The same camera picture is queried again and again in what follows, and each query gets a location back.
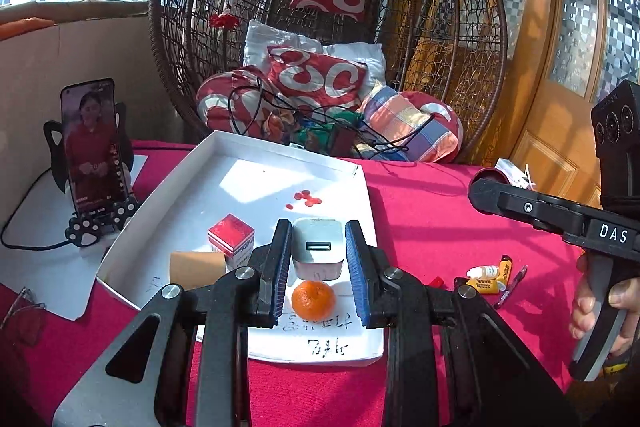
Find red flower decoration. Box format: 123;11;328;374
209;9;238;30

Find green item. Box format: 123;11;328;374
295;109;361;148

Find white paper sheet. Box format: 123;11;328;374
2;154;148;320

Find yellow black item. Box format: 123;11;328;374
602;352;628;375

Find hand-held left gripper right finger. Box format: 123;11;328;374
344;219;581;427

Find smartphone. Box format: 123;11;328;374
60;78;126;215

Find white charger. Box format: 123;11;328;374
291;218;346;280

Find eyeglasses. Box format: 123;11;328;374
0;287;47;348

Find dark red pen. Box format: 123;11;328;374
494;264;528;310

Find yellow glue tube and bottle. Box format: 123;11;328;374
475;254;513;295

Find white pillow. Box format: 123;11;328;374
243;19;386;98

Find plaid pillow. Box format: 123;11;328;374
357;82;458;162

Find wooden door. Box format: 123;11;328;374
415;0;640;208

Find brown tape roll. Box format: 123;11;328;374
170;251;228;288

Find person's right hand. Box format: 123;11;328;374
569;252;640;355

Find tangerine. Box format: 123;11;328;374
291;279;336;322

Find round red-white pillow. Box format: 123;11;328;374
196;67;281;140
400;91;463;148

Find black phone cable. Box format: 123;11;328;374
0;167;76;253

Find white tray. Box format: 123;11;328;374
95;130;386;367

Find large red-white patterned pillow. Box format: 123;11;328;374
267;46;368;110

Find cardboard box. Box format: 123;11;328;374
0;0;186;238

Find black cat phone stand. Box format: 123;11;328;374
42;102;143;250

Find red confetti pieces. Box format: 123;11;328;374
286;189;323;210

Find thin black cable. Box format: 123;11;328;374
227;77;436;160

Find dark power adapter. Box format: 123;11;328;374
327;124;356;158

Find small red white box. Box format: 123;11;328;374
208;214;255;270

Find brown wicker hanging chair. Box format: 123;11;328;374
148;0;508;162

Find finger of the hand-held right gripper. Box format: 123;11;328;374
468;172;640;264

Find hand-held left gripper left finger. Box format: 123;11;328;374
52;218;293;427

